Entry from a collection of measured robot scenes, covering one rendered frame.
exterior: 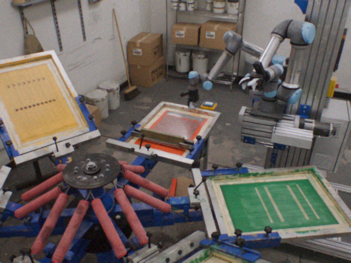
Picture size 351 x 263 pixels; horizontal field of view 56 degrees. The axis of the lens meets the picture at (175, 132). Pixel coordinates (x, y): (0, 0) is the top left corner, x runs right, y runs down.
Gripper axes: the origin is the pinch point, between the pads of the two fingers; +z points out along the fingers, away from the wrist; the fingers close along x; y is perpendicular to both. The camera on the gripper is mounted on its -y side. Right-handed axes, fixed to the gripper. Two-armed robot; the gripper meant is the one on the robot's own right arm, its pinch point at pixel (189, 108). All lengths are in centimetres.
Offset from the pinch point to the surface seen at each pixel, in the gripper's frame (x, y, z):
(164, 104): -1.9, -24.5, -0.3
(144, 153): -90, 2, -10
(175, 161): -85, 23, -5
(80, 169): -146, -5, -33
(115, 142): -83, -27, -6
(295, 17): 309, 55, -23
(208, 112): -1.8, 18.2, -0.2
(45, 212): -157, -26, -4
